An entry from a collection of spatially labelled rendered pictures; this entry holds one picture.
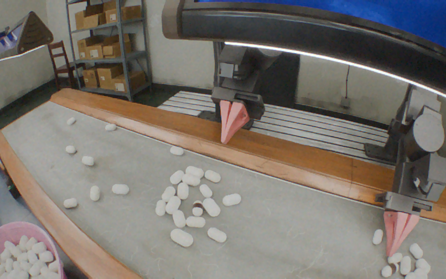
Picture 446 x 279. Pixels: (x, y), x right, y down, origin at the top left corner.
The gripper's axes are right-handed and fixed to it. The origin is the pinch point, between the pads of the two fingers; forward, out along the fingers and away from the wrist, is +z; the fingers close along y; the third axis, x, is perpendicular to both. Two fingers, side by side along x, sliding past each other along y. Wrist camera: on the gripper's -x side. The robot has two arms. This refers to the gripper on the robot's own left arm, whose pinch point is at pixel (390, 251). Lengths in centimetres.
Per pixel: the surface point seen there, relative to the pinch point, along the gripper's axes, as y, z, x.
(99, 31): -320, -142, 106
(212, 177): -35.6, -3.9, 3.5
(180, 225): -35.0, 5.5, -4.4
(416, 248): 6.4, -1.3, 1.3
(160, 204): -40.3, 3.9, -3.6
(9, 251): -61, 26, -21
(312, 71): -33, -133, 153
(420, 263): 7.3, 1.2, -0.8
